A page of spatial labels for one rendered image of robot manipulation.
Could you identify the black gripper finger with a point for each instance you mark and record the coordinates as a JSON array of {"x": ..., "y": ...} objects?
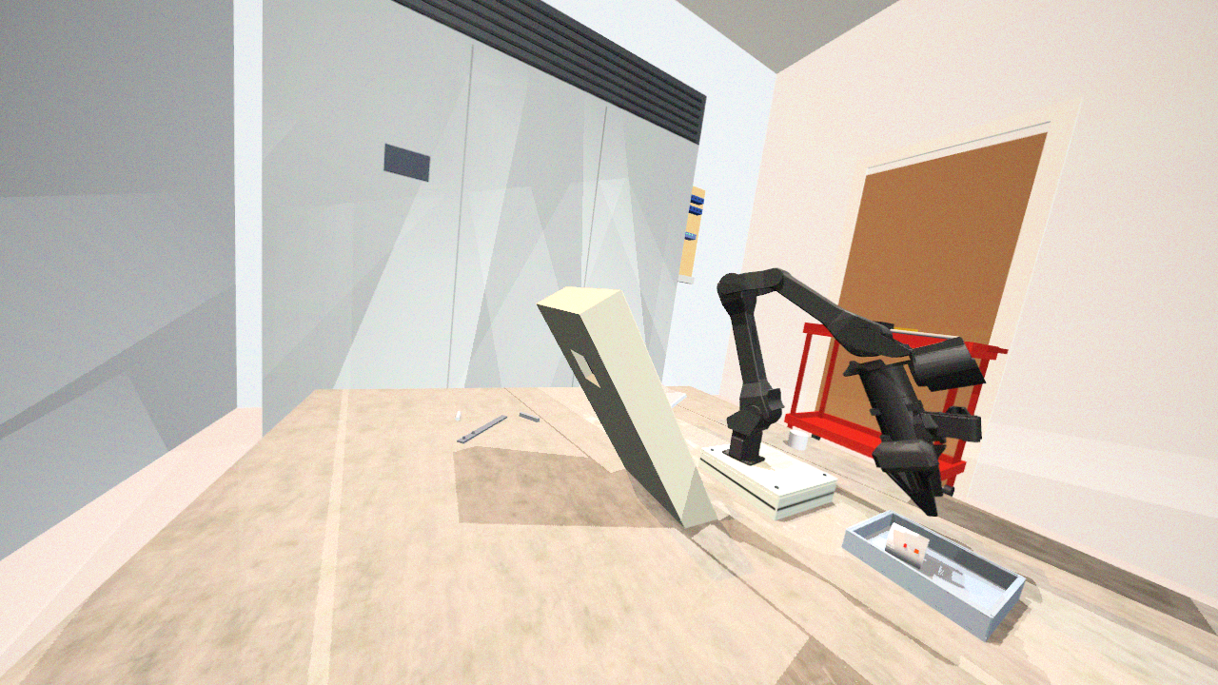
[
  {"x": 917, "y": 483},
  {"x": 936, "y": 476}
]

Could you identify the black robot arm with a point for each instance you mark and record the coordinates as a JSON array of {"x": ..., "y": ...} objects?
[{"x": 940, "y": 366}]

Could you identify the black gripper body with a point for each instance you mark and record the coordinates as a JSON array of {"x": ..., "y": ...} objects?
[{"x": 900, "y": 448}]

